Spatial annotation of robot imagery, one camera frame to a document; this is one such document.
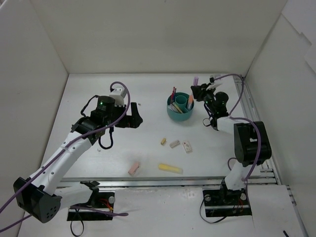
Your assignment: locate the orange capped marker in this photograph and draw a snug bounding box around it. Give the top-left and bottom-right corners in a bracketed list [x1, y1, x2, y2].
[187, 94, 193, 110]

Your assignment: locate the red ballpoint pen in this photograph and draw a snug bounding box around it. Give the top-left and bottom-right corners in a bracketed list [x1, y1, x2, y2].
[170, 87, 176, 104]

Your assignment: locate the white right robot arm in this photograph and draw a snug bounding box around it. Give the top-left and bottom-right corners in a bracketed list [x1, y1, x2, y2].
[191, 83, 272, 203]

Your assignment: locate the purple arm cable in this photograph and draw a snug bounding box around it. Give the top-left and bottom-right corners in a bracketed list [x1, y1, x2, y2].
[212, 73, 262, 183]
[0, 81, 131, 230]

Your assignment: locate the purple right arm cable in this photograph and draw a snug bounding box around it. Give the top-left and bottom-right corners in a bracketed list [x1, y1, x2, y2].
[212, 73, 262, 183]

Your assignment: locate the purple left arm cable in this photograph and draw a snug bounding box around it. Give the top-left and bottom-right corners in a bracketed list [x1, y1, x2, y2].
[0, 81, 131, 230]

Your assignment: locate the grey white eraser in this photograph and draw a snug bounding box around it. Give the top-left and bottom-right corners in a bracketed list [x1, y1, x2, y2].
[169, 140, 180, 148]

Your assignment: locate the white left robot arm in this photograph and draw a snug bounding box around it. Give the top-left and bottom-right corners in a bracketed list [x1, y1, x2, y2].
[13, 96, 143, 223]

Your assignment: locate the aluminium rail frame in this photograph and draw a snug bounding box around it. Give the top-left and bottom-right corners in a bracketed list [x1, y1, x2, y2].
[37, 73, 282, 191]

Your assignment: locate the pink highlighter block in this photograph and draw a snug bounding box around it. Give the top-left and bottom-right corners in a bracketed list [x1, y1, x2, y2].
[193, 77, 198, 86]

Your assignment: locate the pink eraser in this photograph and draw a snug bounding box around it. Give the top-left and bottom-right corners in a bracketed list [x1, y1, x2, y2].
[128, 162, 140, 176]

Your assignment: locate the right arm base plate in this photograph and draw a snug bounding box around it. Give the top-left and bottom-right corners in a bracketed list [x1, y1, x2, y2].
[201, 189, 252, 218]

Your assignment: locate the teal round desk organizer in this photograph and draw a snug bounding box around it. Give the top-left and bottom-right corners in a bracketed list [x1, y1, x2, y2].
[167, 92, 195, 122]

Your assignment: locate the white red printed eraser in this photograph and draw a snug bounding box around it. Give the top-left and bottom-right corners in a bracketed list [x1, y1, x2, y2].
[182, 141, 193, 154]

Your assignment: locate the yellow highlighter block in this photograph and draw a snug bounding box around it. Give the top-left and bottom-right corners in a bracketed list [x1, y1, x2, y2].
[158, 163, 183, 174]

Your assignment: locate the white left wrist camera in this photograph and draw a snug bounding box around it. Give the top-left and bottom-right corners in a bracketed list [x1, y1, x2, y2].
[109, 87, 126, 107]

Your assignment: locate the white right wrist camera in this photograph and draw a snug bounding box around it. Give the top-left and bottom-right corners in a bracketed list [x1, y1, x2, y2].
[206, 74, 222, 90]

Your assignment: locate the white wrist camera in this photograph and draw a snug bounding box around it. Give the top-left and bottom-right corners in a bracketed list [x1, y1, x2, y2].
[206, 74, 222, 90]
[109, 87, 126, 107]

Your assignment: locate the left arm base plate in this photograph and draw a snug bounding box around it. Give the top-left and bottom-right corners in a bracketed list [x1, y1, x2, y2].
[67, 191, 115, 221]

